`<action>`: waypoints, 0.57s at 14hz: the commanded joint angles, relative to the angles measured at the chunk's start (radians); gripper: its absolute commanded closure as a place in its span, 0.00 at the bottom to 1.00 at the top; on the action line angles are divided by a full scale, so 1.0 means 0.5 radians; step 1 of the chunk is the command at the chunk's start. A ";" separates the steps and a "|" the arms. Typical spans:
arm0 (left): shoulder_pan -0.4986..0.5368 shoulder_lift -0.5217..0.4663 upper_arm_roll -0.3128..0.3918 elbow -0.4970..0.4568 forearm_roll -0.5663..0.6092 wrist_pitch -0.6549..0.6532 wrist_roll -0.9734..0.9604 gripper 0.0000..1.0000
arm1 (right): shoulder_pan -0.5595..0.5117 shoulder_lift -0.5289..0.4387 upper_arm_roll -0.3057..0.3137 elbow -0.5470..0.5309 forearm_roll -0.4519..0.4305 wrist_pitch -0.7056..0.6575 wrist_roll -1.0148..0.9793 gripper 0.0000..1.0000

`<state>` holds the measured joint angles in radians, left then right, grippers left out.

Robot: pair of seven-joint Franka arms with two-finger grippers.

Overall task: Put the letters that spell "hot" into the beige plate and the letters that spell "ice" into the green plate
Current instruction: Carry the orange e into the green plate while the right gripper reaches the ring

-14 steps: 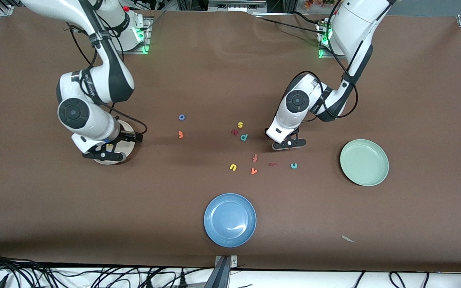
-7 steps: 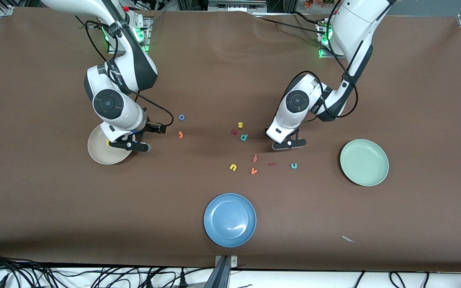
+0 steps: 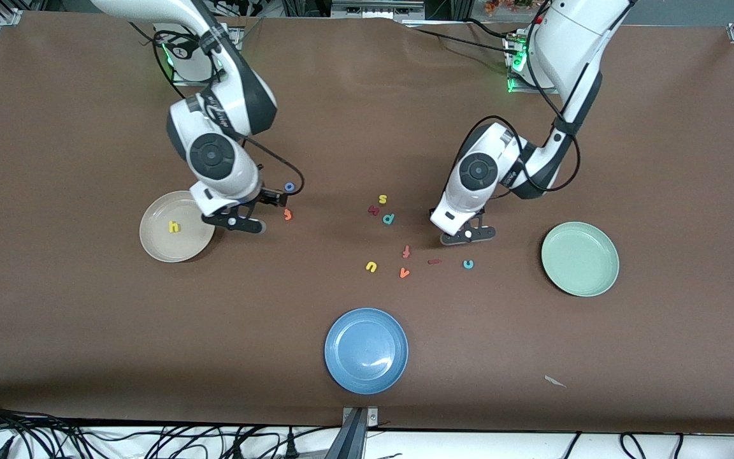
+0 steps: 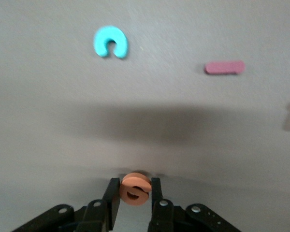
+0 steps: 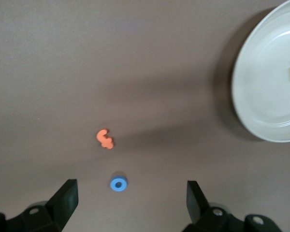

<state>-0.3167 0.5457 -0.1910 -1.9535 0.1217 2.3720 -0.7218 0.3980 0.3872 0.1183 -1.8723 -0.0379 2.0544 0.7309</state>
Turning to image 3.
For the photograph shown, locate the black frame post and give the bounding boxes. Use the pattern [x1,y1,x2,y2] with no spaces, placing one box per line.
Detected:
[424,0,473,20]

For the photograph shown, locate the light green plate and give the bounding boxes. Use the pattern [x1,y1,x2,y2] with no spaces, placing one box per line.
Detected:
[540,221,621,298]

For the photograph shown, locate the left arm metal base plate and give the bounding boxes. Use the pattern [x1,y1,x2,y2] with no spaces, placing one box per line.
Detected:
[504,32,560,95]

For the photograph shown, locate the orange artificial flowers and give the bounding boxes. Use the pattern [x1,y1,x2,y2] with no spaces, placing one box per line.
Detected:
[485,0,536,15]

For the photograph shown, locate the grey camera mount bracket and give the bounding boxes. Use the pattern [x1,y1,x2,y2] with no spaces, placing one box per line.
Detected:
[326,406,379,459]

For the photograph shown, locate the grey metal box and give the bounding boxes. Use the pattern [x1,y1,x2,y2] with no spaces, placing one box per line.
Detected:
[332,0,425,20]

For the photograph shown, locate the black base cable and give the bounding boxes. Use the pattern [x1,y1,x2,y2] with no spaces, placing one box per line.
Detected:
[405,25,511,52]
[466,18,515,40]

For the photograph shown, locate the brown table cover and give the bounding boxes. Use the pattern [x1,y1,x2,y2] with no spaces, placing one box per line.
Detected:
[0,10,734,435]

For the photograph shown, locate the blue plate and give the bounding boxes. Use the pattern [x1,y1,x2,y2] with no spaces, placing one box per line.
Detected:
[324,307,410,395]

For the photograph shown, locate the beige brown plate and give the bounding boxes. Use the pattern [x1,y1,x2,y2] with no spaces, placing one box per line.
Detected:
[139,190,217,263]

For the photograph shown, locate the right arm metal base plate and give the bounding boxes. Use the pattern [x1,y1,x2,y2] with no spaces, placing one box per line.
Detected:
[171,25,243,87]

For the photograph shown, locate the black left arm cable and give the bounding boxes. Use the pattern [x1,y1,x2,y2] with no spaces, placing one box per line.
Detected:
[447,0,582,192]

